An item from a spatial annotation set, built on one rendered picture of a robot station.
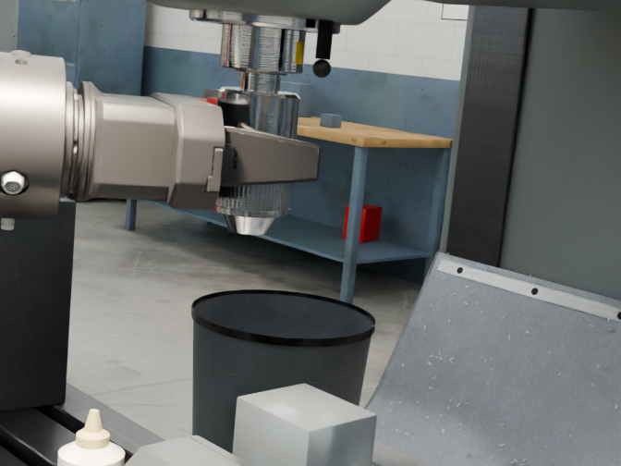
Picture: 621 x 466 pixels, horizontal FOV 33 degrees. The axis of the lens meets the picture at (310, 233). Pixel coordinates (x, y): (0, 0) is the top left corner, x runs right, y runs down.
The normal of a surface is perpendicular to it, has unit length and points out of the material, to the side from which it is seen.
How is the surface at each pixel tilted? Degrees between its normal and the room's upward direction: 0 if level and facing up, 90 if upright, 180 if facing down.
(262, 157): 90
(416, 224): 90
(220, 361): 93
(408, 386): 63
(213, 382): 93
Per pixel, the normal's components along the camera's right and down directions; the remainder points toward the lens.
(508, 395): -0.62, -0.40
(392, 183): -0.73, 0.05
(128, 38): 0.67, 0.19
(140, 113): 0.31, -0.25
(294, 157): 0.29, 0.19
